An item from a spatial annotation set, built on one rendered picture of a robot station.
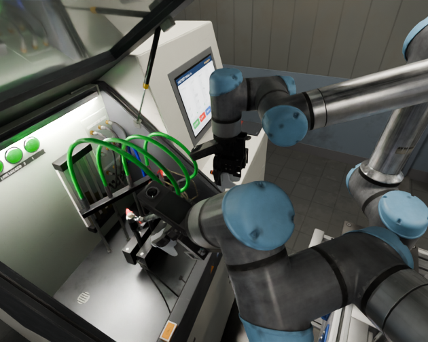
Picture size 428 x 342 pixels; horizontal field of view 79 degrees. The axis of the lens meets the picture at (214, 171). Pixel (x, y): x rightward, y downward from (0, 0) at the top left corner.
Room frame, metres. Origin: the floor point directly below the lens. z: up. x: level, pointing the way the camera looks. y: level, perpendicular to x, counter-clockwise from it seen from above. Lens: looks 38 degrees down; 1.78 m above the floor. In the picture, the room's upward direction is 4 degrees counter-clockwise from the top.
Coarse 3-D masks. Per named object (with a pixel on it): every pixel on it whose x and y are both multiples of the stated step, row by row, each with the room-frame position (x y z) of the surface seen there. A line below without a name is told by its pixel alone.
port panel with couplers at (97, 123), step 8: (96, 112) 0.95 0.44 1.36; (104, 112) 0.98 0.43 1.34; (88, 120) 0.90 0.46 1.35; (96, 120) 0.94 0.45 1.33; (104, 120) 0.97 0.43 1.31; (88, 128) 0.89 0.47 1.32; (96, 128) 0.92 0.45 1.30; (104, 128) 0.92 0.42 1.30; (88, 136) 0.88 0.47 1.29; (96, 136) 0.91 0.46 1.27; (112, 136) 0.98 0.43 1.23; (96, 144) 0.90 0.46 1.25; (112, 144) 0.97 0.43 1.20; (104, 152) 0.92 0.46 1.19; (104, 160) 0.90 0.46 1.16; (112, 160) 0.94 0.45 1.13; (104, 168) 0.89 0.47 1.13; (112, 168) 0.93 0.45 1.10; (112, 176) 0.91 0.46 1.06
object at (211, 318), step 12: (216, 276) 0.58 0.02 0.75; (228, 276) 0.71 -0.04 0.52; (216, 288) 0.57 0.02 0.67; (228, 288) 0.71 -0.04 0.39; (204, 300) 0.47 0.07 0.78; (216, 300) 0.56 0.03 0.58; (228, 300) 0.70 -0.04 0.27; (204, 312) 0.46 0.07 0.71; (216, 312) 0.55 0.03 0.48; (228, 312) 0.69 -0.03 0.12; (204, 324) 0.44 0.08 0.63; (216, 324) 0.53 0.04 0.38; (192, 336) 0.36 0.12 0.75; (204, 336) 0.43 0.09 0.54; (216, 336) 0.52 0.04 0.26
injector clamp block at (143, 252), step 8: (160, 224) 0.69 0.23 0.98; (144, 232) 0.65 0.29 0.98; (152, 232) 0.65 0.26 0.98; (136, 240) 0.62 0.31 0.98; (144, 240) 0.64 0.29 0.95; (176, 240) 0.72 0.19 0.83; (128, 248) 0.58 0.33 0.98; (136, 248) 0.59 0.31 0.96; (144, 248) 0.58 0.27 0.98; (152, 248) 0.58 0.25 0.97; (160, 248) 0.62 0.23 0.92; (128, 256) 0.57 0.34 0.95; (136, 256) 0.58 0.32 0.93; (144, 256) 0.54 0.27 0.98; (152, 256) 0.57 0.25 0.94; (144, 264) 0.54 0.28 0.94; (152, 264) 0.56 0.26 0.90
